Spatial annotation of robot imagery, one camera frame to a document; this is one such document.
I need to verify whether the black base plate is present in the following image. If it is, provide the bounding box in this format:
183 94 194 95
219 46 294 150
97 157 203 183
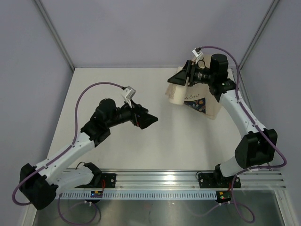
91 173 117 188
196 171 241 189

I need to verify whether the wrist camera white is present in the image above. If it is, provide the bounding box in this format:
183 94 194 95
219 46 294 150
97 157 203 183
121 86 136 108
192 48 204 63

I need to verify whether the beige canvas tote bag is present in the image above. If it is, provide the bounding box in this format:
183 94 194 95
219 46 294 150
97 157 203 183
166 54 229 119

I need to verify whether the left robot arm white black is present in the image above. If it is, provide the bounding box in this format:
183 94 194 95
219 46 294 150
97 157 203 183
19 98 158 210

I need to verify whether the aluminium mounting rail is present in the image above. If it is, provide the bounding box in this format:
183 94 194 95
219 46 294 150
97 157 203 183
56 168 287 190

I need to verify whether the cream bottle with lettering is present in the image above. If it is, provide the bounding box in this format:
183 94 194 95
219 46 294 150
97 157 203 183
168 84 187 105

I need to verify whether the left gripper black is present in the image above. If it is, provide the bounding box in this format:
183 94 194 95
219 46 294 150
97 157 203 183
106 98 157 129

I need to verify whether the right aluminium frame post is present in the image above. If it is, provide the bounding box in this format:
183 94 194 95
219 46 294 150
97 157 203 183
237 0 282 71

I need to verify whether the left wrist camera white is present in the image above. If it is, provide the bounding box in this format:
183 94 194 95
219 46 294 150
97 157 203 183
121 86 136 108

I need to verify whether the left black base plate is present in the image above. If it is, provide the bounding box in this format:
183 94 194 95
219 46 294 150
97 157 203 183
91 173 117 188

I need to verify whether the aluminium frame post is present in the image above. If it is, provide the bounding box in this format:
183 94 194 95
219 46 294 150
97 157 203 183
237 0 282 71
32 0 76 72

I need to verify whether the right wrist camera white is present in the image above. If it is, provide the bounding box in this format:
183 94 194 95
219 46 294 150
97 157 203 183
192 48 204 63

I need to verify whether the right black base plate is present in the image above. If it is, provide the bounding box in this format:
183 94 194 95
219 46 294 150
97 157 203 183
196 171 241 189

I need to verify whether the left aluminium frame post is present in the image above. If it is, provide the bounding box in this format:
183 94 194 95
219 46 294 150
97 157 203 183
32 0 76 72

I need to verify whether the white slotted cable duct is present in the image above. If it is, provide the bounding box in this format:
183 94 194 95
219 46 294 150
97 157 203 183
61 190 217 200

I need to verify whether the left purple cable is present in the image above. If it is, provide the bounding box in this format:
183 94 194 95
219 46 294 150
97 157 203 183
12 81 125 223

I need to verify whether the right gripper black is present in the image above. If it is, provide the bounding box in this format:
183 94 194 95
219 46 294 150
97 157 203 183
168 61 215 88

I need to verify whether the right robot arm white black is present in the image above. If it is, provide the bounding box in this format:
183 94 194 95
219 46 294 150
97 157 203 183
167 54 277 188

